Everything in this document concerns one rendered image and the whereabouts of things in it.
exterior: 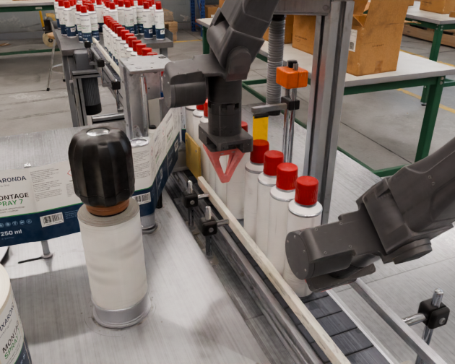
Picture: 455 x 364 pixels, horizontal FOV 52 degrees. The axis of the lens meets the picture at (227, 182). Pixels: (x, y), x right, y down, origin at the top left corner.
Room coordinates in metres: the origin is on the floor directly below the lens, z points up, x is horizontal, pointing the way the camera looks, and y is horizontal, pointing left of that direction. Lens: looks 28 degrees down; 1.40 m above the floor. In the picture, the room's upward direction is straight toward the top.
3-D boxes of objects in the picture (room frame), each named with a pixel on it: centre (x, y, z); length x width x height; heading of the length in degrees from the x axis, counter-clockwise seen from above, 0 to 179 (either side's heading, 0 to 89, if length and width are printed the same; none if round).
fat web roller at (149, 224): (0.79, 0.16, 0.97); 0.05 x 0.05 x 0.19
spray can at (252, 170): (0.75, -0.06, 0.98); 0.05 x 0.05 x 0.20
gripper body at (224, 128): (0.75, 0.00, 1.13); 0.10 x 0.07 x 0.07; 22
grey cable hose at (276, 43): (0.92, -0.09, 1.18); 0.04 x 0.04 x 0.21
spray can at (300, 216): (0.60, -0.12, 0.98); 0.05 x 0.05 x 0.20
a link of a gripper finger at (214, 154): (0.76, 0.01, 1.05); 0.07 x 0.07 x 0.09; 22
